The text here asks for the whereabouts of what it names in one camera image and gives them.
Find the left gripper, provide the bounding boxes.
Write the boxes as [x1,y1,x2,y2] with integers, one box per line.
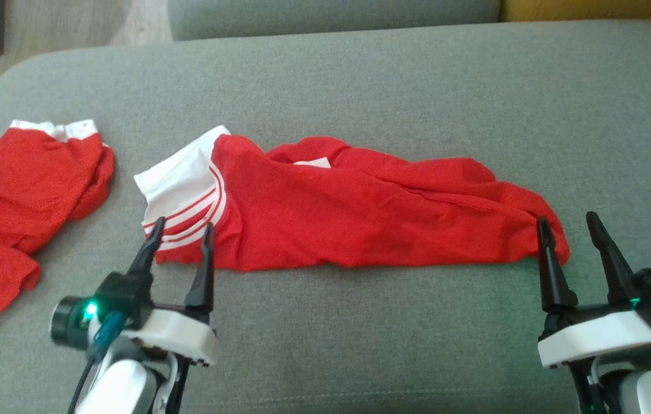
[123,216,220,369]

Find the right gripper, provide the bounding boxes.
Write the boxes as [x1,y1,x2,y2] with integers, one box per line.
[537,211,651,370]

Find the red white sports jersey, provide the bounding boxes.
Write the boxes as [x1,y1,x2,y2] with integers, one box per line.
[133,125,571,273]

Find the red white-trimmed shorts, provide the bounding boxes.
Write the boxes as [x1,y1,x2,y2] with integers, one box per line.
[0,119,116,336]

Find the grey fabric sofa ottoman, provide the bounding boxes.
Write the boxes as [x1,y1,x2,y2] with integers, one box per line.
[0,20,651,414]

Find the yellow sofa back cushion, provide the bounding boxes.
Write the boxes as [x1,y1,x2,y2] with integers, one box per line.
[500,0,651,23]

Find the grey sofa seat cushion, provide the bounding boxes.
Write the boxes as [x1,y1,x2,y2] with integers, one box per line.
[167,0,501,41]

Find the black cable teal connector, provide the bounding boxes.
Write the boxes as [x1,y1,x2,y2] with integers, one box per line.
[66,312,128,414]

